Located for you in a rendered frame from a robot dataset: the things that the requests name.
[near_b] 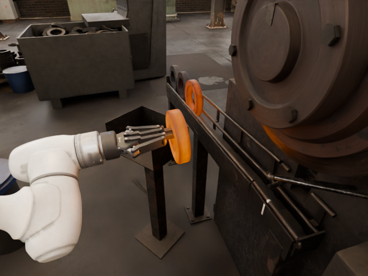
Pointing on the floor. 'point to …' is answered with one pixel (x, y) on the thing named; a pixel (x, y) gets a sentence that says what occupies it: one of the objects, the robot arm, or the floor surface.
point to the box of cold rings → (76, 60)
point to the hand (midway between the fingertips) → (176, 131)
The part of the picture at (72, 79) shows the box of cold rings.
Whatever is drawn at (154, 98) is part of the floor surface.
